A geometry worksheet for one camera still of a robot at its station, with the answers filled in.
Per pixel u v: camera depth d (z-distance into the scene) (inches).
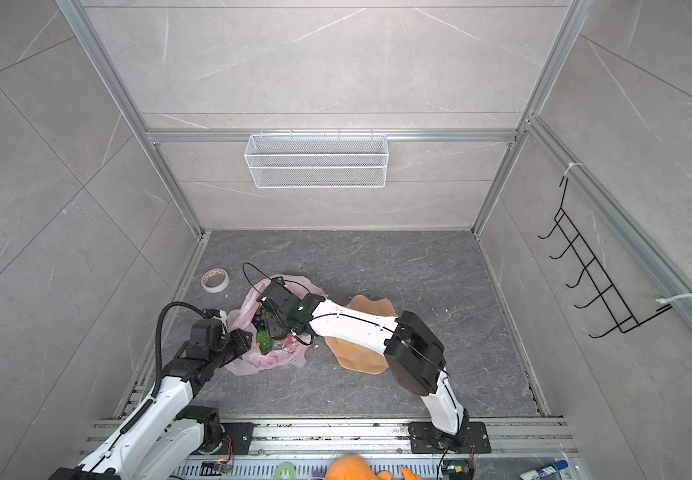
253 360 32.0
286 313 24.7
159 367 22.2
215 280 41.1
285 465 27.6
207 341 25.4
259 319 34.9
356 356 34.4
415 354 18.8
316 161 39.6
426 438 28.9
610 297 24.6
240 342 29.4
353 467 25.1
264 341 33.5
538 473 26.9
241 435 28.8
